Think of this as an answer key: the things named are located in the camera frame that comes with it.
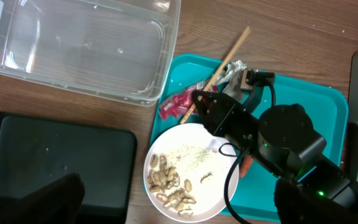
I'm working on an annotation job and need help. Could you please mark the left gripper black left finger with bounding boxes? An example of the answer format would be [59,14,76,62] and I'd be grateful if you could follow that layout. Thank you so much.
[0,173,85,224]

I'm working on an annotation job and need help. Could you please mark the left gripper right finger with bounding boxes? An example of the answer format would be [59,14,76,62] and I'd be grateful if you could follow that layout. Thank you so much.
[274,179,358,224]

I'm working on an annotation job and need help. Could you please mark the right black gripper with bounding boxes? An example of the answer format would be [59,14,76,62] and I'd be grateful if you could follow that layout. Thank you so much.
[191,90,259,152]

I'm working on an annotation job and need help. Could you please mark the white tissue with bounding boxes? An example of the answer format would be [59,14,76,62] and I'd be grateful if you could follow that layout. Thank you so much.
[214,60,248,101]

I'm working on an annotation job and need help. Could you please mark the red snack wrapper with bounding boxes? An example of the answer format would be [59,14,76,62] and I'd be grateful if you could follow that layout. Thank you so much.
[158,80,209,120]

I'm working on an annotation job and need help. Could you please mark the orange carrot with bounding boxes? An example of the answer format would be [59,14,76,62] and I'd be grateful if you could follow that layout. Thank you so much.
[239,156,254,179]

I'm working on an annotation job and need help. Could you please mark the large white plate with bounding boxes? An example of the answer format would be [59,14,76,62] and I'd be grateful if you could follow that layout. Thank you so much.
[143,123,239,223]

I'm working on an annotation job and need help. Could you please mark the pile of peanuts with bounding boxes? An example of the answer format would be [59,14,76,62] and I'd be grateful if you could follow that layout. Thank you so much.
[146,154,197,217]

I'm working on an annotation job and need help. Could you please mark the wooden chopstick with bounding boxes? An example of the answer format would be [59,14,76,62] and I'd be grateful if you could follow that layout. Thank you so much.
[180,26,251,124]

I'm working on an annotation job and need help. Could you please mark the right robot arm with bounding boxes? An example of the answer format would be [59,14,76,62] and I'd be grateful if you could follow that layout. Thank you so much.
[192,91,358,223]

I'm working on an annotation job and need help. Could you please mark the teal plastic tray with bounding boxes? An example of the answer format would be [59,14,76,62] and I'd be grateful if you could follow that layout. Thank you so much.
[158,54,349,222]

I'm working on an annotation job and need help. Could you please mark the black bin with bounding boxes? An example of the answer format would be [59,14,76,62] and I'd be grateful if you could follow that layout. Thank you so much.
[0,111,137,223]

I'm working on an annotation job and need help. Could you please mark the clear plastic bin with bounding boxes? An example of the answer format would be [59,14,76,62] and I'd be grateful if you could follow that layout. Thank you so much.
[0,0,181,106]

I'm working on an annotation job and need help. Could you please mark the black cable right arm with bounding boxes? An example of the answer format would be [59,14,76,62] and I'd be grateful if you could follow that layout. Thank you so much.
[218,71,276,224]

